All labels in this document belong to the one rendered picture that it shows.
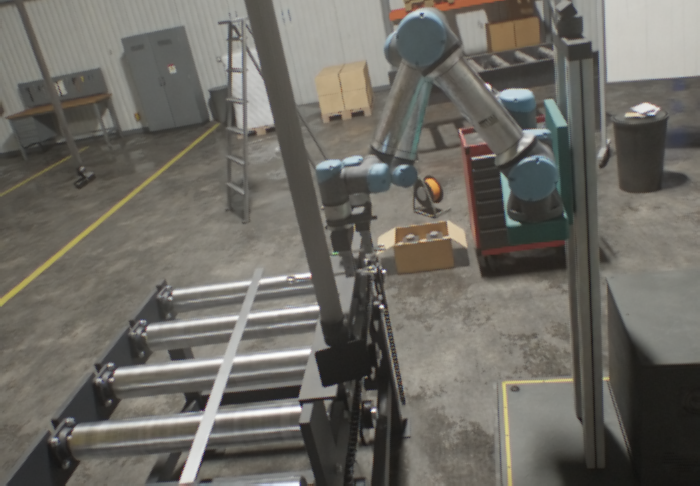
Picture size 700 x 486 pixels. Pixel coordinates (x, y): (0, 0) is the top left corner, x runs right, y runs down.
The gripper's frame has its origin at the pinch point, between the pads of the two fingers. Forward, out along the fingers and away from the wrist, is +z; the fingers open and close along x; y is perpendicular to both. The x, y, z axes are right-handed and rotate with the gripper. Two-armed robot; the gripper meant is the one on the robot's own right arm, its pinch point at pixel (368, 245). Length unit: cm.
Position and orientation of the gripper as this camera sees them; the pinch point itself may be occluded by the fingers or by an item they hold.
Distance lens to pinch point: 205.6
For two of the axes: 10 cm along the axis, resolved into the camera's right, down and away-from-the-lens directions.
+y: 9.8, -1.4, -1.3
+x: 0.7, -3.9, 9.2
